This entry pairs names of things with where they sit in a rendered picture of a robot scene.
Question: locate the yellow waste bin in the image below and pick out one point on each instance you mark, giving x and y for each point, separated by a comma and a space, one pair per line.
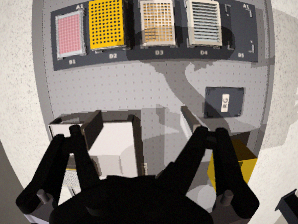
243, 154

